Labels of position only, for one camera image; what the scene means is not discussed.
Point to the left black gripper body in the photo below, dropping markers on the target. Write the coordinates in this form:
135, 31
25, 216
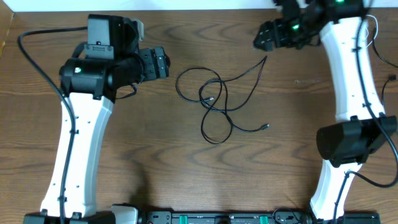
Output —
158, 62

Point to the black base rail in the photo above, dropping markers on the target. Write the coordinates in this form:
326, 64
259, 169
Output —
224, 217

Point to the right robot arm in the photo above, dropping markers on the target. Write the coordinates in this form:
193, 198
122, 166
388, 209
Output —
362, 125

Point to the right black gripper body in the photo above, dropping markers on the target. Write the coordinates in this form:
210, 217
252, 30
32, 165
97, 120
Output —
298, 32

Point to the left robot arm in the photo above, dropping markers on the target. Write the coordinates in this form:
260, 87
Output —
109, 59

